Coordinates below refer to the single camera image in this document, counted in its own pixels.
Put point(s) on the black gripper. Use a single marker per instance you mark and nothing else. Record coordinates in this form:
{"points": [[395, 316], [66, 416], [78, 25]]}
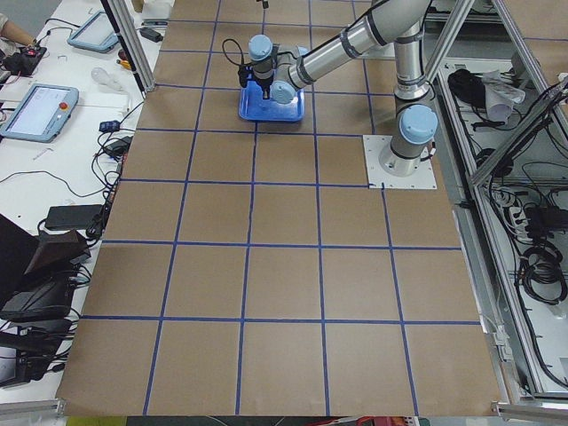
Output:
{"points": [[263, 82]]}

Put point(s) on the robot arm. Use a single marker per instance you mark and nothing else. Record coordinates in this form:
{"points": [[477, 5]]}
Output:
{"points": [[273, 75]]}

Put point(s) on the blue plastic tray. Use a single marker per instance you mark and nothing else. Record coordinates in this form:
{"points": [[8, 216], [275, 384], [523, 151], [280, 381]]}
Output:
{"points": [[252, 106]]}

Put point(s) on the upper teach pendant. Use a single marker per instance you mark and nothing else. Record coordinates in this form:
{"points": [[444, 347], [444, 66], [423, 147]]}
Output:
{"points": [[95, 34]]}

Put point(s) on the teach pendant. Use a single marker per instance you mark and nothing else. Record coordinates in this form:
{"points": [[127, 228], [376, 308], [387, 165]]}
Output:
{"points": [[42, 114], [95, 34]]}

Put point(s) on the lower teach pendant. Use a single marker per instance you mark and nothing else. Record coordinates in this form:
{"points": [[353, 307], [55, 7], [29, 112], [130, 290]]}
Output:
{"points": [[42, 114]]}

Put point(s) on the black power brick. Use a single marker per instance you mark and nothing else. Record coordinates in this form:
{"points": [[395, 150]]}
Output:
{"points": [[70, 217]]}

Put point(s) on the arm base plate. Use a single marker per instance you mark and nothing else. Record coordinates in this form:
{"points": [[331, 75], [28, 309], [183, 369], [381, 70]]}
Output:
{"points": [[385, 170]]}

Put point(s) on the aluminium frame post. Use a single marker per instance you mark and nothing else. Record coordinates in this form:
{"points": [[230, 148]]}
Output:
{"points": [[124, 28]]}

